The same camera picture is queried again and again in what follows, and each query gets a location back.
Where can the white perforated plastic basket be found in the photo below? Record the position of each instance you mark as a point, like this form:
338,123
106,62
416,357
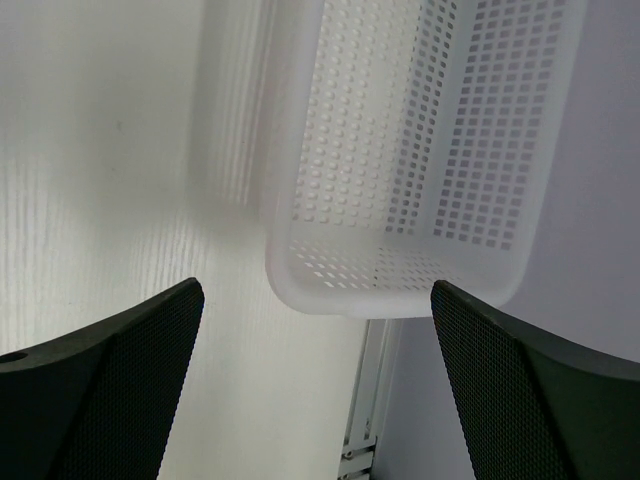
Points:
406,143

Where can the right side aluminium rail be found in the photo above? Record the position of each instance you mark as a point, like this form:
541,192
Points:
370,399

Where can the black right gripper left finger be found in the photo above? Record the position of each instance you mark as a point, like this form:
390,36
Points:
100,402

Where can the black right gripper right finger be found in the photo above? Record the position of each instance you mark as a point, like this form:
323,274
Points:
531,404

